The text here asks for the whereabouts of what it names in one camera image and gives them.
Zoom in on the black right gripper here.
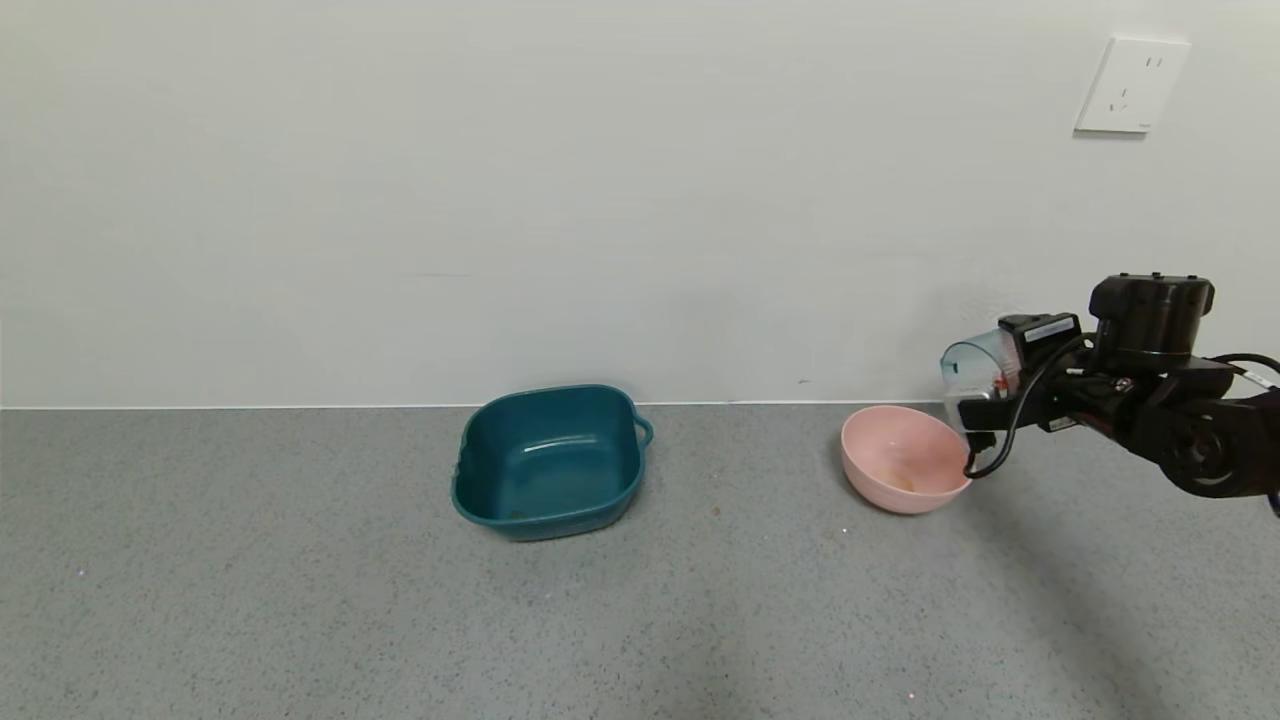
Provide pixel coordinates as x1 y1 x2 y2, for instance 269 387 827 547
957 312 1098 433

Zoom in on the ribbed clear blue cup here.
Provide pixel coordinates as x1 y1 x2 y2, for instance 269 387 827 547
940 328 1023 433

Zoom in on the pink ribbed bowl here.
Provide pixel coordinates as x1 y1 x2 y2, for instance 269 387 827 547
840 404 976 515

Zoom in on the teal plastic basin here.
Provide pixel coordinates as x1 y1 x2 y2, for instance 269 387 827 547
451 384 655 542

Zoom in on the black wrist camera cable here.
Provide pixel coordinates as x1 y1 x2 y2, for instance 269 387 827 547
962 335 1280 481

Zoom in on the white wall socket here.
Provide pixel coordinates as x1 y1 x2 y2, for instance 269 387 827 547
1074 37 1191 136

